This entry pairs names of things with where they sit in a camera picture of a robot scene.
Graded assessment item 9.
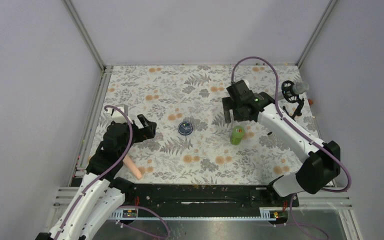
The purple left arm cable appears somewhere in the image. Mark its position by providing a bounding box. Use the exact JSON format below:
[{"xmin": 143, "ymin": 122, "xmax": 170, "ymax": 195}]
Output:
[{"xmin": 51, "ymin": 105, "xmax": 171, "ymax": 240}]

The green pill bottle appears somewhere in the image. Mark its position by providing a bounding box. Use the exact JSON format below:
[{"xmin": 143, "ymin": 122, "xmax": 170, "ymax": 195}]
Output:
[{"xmin": 230, "ymin": 125, "xmax": 246, "ymax": 146}]

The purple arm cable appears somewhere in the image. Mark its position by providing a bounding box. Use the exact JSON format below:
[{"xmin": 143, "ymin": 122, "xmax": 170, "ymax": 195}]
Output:
[
  {"xmin": 230, "ymin": 56, "xmax": 353, "ymax": 239},
  {"xmin": 51, "ymin": 105, "xmax": 171, "ymax": 240}
]

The floral patterned table mat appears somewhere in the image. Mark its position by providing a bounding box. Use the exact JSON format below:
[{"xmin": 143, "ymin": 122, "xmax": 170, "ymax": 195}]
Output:
[{"xmin": 80, "ymin": 64, "xmax": 335, "ymax": 187}]

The silver microphone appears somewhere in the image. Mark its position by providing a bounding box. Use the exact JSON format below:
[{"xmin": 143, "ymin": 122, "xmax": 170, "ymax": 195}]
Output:
[{"xmin": 273, "ymin": 80, "xmax": 310, "ymax": 103}]

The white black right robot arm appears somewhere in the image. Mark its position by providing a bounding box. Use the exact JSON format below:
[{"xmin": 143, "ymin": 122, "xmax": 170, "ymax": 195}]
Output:
[{"xmin": 222, "ymin": 80, "xmax": 341, "ymax": 206}]

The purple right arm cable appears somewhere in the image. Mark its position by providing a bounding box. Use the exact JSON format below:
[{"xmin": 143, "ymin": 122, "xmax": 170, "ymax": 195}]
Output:
[{"xmin": 230, "ymin": 56, "xmax": 353, "ymax": 239}]

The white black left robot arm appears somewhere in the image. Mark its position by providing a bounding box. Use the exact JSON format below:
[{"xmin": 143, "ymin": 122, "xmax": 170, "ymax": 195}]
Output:
[{"xmin": 36, "ymin": 114, "xmax": 157, "ymax": 240}]

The aluminium rail frame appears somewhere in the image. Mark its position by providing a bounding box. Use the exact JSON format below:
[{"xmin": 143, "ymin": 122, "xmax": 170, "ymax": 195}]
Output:
[{"xmin": 47, "ymin": 187, "xmax": 354, "ymax": 221}]

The black microphone tripod stand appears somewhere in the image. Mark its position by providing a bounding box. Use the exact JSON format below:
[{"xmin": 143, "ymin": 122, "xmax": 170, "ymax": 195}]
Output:
[{"xmin": 282, "ymin": 97, "xmax": 305, "ymax": 121}]

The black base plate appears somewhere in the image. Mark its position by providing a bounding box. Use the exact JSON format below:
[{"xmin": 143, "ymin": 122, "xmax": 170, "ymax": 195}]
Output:
[{"xmin": 123, "ymin": 183, "xmax": 300, "ymax": 218}]

